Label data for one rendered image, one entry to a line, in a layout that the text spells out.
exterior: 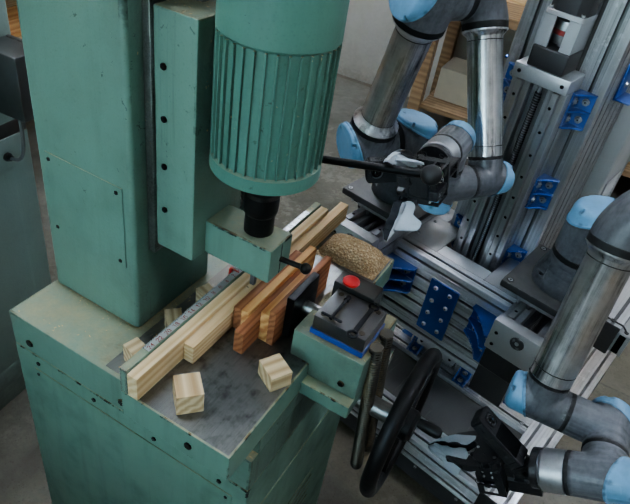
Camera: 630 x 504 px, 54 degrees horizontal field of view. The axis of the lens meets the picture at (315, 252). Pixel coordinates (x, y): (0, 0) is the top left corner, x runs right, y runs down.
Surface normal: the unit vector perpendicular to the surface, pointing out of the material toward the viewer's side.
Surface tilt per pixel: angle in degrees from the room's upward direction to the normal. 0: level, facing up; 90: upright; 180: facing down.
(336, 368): 90
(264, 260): 90
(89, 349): 0
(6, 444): 0
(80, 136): 90
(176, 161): 90
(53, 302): 0
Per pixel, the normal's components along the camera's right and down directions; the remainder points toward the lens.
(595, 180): -0.66, 0.39
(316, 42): 0.55, 0.58
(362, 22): -0.44, 0.50
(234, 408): 0.15, -0.78
